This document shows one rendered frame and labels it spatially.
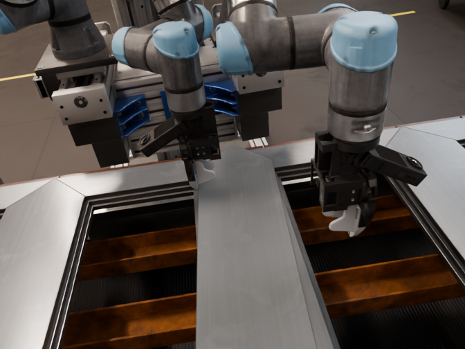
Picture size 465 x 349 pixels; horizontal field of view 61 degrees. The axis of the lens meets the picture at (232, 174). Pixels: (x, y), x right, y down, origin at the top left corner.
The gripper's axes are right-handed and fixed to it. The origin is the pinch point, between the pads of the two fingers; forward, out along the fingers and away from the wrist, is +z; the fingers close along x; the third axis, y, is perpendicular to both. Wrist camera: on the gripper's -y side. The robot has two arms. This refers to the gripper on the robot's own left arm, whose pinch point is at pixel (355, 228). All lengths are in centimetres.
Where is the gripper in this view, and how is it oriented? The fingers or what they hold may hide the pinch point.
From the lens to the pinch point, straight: 71.7
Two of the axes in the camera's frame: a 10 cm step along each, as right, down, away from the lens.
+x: 1.2, 6.0, -7.9
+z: 1.0, 7.9, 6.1
